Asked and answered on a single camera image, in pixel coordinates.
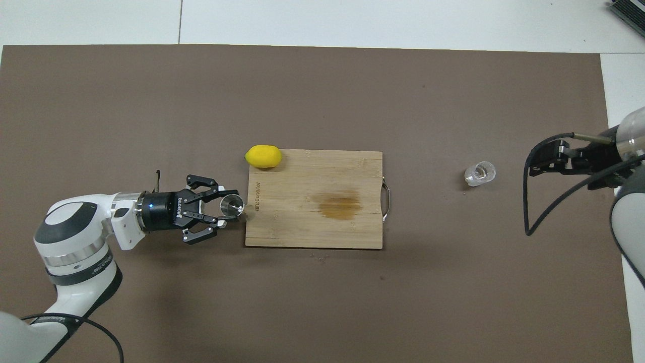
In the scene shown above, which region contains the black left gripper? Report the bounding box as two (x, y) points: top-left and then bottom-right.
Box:
(137, 174), (238, 246)

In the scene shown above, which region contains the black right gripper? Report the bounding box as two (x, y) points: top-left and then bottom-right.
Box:
(529, 129), (634, 190)

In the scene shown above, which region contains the steel double jigger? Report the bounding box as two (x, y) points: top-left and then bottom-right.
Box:
(220, 194), (255, 223)

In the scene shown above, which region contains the clear shot glass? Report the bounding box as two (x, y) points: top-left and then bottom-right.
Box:
(464, 161), (497, 188)

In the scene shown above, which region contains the yellow lemon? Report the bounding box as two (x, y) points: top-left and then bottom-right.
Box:
(245, 145), (283, 169)

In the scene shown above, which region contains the bamboo cutting board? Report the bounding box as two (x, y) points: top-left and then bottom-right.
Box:
(245, 149), (391, 250)

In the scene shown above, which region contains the brown table mat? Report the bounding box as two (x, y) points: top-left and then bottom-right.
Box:
(0, 44), (634, 363)

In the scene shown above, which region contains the grey ribbed device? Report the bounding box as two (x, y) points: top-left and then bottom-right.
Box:
(607, 0), (645, 36)

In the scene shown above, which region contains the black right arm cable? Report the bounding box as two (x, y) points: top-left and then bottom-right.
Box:
(523, 132), (645, 236)

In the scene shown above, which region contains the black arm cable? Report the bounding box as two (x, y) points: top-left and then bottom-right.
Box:
(523, 132), (645, 236)
(20, 170), (161, 363)

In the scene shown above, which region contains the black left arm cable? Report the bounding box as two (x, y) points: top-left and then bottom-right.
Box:
(20, 170), (161, 363)

